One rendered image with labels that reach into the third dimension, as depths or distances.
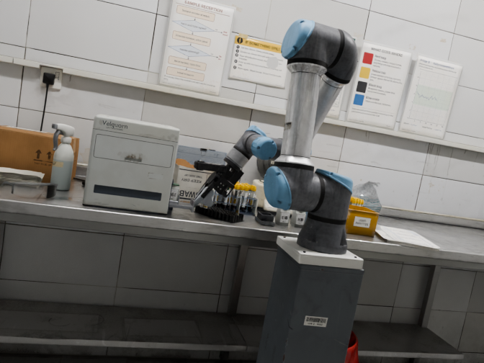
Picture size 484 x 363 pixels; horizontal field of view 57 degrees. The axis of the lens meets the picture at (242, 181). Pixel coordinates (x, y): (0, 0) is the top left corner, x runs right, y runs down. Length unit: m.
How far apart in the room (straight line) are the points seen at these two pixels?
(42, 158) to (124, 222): 0.51
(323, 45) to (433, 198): 1.64
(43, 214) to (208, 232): 0.53
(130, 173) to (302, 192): 0.59
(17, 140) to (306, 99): 1.13
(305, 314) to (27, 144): 1.21
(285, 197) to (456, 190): 1.76
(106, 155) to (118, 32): 0.81
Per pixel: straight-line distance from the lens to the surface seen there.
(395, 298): 2.83
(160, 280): 2.32
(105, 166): 1.53
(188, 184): 1.86
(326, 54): 1.33
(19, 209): 1.55
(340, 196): 1.32
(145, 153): 1.53
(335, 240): 1.33
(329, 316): 1.37
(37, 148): 1.89
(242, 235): 1.59
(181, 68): 2.18
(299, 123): 1.27
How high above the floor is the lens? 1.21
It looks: 7 degrees down
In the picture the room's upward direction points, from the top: 10 degrees clockwise
